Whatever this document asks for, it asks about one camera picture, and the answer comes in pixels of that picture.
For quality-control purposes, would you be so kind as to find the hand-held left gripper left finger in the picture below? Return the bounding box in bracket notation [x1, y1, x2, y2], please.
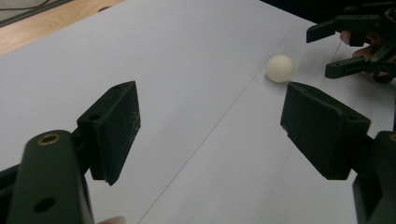
[76, 80, 142, 187]

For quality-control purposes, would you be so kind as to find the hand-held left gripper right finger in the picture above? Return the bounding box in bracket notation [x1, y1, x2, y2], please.
[279, 81, 373, 181]

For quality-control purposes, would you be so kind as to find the white ball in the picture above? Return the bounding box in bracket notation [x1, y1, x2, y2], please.
[265, 54, 296, 84]

